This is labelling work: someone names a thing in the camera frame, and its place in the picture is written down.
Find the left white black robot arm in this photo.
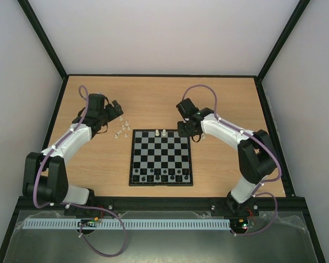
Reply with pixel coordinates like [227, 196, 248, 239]
[22, 94, 123, 208]

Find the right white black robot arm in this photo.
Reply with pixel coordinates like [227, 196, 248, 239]
[177, 105, 281, 215]

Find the black chess pieces row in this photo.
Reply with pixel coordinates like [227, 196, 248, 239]
[130, 168, 191, 184]

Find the black and silver chessboard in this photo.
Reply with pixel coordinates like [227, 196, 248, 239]
[129, 129, 194, 186]

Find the grey slotted cable duct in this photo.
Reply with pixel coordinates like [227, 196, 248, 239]
[22, 219, 231, 231]

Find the black aluminium frame rail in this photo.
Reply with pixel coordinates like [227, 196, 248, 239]
[14, 197, 309, 218]

